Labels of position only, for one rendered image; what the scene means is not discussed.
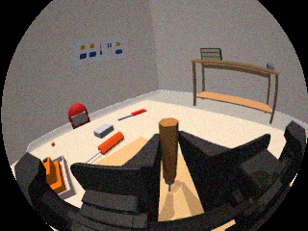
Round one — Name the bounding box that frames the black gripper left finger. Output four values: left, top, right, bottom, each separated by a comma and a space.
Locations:
70, 134, 162, 222

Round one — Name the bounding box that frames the pale pink shallow tray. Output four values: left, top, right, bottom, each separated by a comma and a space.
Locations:
53, 155, 76, 200

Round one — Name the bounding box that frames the grey rectangular block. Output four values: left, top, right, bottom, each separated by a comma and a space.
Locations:
93, 123, 114, 139

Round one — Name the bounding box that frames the tan wooden panel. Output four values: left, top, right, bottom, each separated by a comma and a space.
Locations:
95, 138, 235, 231

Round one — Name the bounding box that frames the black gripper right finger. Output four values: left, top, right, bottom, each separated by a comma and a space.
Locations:
178, 131, 270, 212

